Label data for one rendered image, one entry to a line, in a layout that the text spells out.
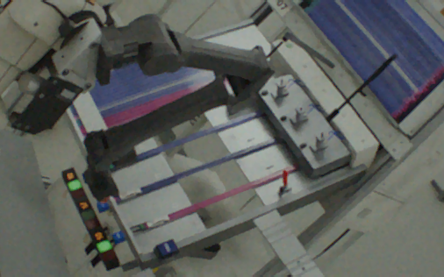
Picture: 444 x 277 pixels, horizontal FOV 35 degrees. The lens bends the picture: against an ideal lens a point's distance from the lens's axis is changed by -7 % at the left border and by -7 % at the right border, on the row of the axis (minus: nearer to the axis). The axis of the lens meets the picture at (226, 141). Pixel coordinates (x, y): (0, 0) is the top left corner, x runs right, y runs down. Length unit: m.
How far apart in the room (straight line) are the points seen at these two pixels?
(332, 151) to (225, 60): 0.62
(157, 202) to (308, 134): 0.47
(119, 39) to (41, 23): 0.16
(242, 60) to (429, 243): 2.16
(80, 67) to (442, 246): 2.52
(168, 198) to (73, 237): 0.63
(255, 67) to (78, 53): 0.49
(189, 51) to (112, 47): 0.20
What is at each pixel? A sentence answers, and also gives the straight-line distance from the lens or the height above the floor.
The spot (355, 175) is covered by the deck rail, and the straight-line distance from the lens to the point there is 2.15.
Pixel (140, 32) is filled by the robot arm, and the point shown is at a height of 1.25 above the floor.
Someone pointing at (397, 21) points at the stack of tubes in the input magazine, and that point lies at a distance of 2.21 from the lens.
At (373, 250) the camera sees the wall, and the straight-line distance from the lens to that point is 3.72.
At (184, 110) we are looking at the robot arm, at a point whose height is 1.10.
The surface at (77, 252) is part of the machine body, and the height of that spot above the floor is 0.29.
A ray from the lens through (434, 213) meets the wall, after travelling 3.62.
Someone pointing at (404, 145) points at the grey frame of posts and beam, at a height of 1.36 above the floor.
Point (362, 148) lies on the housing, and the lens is 2.11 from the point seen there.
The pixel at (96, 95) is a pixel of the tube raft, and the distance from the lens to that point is 2.27.
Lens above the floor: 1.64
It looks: 18 degrees down
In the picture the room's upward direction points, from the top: 45 degrees clockwise
